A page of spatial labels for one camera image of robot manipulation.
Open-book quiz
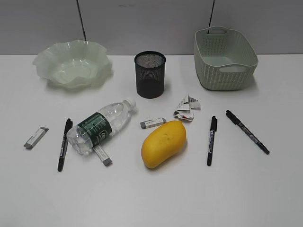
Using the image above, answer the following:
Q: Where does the left black wall cable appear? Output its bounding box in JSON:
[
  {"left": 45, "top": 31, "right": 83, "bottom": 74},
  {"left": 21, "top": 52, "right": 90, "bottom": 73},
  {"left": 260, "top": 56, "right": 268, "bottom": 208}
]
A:
[{"left": 76, "top": 0, "right": 88, "bottom": 41}]

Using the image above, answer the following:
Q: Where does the black wall cable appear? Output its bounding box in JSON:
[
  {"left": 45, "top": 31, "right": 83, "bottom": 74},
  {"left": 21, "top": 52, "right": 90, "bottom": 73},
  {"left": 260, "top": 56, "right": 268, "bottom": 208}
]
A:
[
  {"left": 207, "top": 0, "right": 216, "bottom": 28},
  {"left": 76, "top": 0, "right": 88, "bottom": 41}
]

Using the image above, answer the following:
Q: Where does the black marker pen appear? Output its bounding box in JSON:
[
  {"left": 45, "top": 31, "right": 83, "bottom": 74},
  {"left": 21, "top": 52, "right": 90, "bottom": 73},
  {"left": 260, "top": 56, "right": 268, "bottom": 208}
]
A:
[
  {"left": 226, "top": 110, "right": 270, "bottom": 155},
  {"left": 57, "top": 118, "right": 73, "bottom": 172},
  {"left": 207, "top": 116, "right": 217, "bottom": 166}
]

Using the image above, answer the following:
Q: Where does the grey white eraser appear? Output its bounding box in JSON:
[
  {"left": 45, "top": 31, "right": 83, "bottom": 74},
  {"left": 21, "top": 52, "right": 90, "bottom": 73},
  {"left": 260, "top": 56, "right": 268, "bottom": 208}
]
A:
[
  {"left": 24, "top": 127, "right": 49, "bottom": 149},
  {"left": 93, "top": 145, "right": 112, "bottom": 166},
  {"left": 140, "top": 117, "right": 166, "bottom": 129}
]

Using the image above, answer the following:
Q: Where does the yellow mango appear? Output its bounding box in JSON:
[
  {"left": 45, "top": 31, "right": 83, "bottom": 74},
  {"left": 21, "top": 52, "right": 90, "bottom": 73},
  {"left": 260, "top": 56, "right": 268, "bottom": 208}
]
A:
[{"left": 141, "top": 121, "right": 187, "bottom": 169}]

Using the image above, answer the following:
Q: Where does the centre grey white eraser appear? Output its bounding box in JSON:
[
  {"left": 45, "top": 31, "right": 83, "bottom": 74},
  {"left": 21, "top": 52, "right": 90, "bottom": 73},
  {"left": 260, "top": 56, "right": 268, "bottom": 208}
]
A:
[{"left": 140, "top": 117, "right": 166, "bottom": 129}]

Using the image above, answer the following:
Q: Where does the waste paper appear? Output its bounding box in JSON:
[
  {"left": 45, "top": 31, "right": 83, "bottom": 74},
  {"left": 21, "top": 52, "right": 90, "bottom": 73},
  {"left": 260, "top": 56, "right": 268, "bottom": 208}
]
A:
[{"left": 173, "top": 94, "right": 201, "bottom": 122}]

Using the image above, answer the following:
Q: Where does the green plastic basket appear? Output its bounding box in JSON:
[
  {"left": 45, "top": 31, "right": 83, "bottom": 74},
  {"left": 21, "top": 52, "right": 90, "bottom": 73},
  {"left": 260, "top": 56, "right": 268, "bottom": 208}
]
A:
[{"left": 194, "top": 26, "right": 258, "bottom": 91}]

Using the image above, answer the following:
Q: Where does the black mesh pen holder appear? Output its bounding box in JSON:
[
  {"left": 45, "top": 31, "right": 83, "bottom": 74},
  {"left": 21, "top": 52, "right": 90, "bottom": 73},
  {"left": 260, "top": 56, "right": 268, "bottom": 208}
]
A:
[{"left": 134, "top": 51, "right": 166, "bottom": 99}]

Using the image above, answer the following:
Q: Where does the right black wall cable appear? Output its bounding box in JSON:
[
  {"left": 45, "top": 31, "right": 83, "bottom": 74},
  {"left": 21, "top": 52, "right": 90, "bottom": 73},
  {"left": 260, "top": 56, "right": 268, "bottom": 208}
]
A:
[{"left": 207, "top": 0, "right": 216, "bottom": 28}]

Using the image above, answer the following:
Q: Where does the clear plastic water bottle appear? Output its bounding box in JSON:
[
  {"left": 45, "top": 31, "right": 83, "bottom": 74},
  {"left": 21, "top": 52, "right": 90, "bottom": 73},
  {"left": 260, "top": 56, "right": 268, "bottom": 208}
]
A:
[{"left": 67, "top": 98, "right": 136, "bottom": 155}]

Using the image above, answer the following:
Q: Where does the lower grey white eraser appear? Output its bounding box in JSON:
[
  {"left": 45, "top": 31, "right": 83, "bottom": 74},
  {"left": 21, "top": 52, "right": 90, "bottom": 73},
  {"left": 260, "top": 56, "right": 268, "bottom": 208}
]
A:
[{"left": 93, "top": 145, "right": 112, "bottom": 166}]

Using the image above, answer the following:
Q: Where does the green wavy glass plate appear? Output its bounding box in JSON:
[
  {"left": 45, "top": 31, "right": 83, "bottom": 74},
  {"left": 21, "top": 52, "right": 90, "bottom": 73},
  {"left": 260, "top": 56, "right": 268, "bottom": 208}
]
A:
[{"left": 33, "top": 40, "right": 113, "bottom": 89}]

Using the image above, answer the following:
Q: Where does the left grey white eraser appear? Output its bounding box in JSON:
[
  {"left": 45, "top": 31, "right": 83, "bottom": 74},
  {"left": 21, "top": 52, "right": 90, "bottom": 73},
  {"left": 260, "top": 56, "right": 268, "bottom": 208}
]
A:
[{"left": 24, "top": 127, "right": 49, "bottom": 149}]

